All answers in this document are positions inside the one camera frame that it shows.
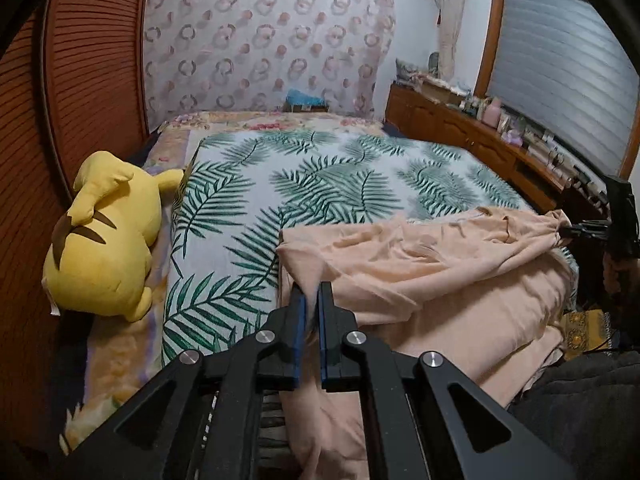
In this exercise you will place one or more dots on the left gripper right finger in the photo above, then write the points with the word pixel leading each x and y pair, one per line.
pixel 338 373

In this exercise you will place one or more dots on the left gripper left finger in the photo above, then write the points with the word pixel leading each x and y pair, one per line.
pixel 281 367

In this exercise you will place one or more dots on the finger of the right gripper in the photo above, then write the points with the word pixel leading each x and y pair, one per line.
pixel 586 237
pixel 590 225

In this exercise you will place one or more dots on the peach cloth garment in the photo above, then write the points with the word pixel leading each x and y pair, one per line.
pixel 485 288

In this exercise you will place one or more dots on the yellow patterned cushion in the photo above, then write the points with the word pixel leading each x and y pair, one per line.
pixel 586 331

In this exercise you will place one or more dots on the pink jar on sideboard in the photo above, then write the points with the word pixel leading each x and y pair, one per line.
pixel 492 113

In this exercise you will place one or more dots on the palm leaf print blanket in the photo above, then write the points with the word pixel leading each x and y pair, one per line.
pixel 243 189

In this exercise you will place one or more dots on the floral bed sheet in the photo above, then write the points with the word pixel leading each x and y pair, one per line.
pixel 123 356

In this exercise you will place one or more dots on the grey window blind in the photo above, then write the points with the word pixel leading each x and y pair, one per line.
pixel 559 65

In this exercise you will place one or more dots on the yellow Pikachu plush toy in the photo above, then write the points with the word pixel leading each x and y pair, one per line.
pixel 100 253

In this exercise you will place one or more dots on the wooden sideboard cabinet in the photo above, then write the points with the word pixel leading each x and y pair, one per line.
pixel 420 118

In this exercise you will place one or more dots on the blue box on headboard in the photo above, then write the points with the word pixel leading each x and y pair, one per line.
pixel 300 102

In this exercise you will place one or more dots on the beige curtain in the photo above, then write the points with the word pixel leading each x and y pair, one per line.
pixel 450 14

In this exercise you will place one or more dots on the patterned headboard cover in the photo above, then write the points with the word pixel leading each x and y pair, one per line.
pixel 231 55

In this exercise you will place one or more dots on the brown louvered wardrobe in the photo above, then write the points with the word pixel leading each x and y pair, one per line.
pixel 71 84

